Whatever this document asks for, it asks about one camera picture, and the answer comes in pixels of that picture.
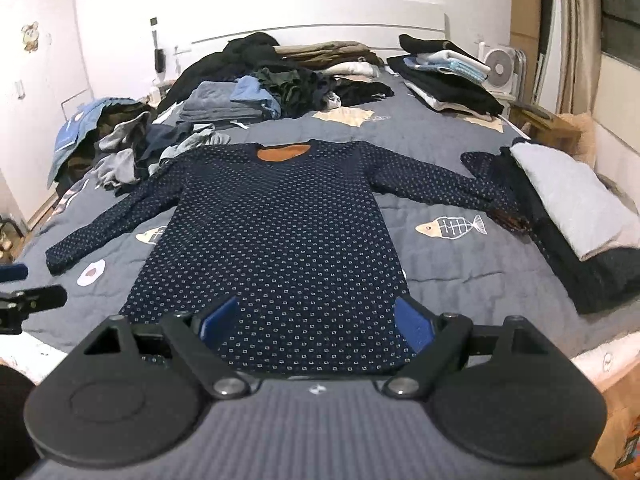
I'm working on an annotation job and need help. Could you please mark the grey quilt with fish print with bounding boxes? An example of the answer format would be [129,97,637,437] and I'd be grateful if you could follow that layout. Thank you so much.
[20,67,640,361]

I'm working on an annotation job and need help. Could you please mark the brown garment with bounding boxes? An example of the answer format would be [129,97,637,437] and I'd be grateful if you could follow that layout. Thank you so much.
[67,105,146,181]

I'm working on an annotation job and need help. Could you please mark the beige folded pants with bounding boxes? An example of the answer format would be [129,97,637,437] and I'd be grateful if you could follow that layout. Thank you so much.
[272,40,386,78]

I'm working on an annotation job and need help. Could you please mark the dark folded garment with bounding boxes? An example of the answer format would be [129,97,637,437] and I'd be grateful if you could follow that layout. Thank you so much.
[460,137,640,316]

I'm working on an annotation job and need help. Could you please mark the grey hoodie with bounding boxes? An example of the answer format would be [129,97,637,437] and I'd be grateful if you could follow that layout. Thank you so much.
[95,111,151,186]

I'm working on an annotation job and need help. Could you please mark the stack of folded clothes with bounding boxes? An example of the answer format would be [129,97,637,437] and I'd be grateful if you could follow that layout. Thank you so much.
[387,34,506,122]

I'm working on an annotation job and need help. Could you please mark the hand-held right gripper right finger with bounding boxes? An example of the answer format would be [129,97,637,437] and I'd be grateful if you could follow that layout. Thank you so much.
[382,296,556,401]

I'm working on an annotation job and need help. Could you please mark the black jacket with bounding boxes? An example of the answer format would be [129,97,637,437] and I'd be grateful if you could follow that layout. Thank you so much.
[160,32,281,111]

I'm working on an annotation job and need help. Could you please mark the white wardrobe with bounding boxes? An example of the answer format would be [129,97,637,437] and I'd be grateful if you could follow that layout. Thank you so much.
[0,0,96,226]

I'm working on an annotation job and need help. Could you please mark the dark green garment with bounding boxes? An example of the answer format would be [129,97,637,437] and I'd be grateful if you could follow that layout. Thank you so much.
[255,66,331,116]

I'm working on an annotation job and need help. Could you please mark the navy dotted sweater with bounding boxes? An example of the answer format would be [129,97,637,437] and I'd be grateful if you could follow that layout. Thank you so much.
[45,139,528,377]

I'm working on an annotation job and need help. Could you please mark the beige curtain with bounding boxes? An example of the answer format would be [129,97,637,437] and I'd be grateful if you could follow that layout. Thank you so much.
[555,0,603,116]

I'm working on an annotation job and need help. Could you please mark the person's dark trouser leg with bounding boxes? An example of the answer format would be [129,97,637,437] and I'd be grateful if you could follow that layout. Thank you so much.
[0,365,38,480]

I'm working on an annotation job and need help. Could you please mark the grey-blue folded pants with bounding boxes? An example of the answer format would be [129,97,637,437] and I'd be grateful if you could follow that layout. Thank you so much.
[177,81,251,125]

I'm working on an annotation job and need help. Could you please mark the cartoon wall sticker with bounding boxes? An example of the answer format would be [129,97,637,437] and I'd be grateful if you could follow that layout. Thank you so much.
[20,21,41,53]

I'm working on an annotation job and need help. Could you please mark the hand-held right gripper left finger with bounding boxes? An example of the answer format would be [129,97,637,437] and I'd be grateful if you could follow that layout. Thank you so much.
[80,296,253,401]

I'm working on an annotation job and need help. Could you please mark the light blue shirt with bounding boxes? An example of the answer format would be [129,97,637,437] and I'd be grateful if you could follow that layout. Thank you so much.
[230,75,282,120]

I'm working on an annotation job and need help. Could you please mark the navy garment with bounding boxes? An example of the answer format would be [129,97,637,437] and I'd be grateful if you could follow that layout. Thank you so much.
[135,122,201,176]

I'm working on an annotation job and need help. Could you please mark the printed cardboard box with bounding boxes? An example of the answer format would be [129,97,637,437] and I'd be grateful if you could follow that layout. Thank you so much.
[590,355,640,473]

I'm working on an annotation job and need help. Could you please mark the window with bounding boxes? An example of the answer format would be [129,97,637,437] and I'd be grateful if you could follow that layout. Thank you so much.
[597,0,640,111]

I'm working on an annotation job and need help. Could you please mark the white fan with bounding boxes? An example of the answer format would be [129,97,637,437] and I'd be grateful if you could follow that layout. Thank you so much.
[480,46,527,97]

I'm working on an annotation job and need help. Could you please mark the white mattress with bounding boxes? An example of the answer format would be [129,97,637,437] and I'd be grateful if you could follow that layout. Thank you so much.
[0,327,640,391]

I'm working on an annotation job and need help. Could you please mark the wooden nightstand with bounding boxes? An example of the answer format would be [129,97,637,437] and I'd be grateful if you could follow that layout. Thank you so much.
[509,102,583,161]

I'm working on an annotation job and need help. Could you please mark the grey folded garment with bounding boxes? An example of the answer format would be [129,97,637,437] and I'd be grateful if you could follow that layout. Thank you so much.
[510,142,640,261]

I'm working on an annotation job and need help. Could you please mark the blue denim garment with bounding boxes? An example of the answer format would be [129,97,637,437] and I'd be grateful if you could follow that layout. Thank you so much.
[47,96,151,188]

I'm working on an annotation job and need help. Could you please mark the light grey crumpled garment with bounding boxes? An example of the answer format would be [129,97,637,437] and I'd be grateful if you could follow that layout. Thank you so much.
[160,127,231,166]

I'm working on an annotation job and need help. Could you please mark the black garment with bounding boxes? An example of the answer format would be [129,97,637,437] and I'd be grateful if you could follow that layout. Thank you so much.
[330,77,396,106]

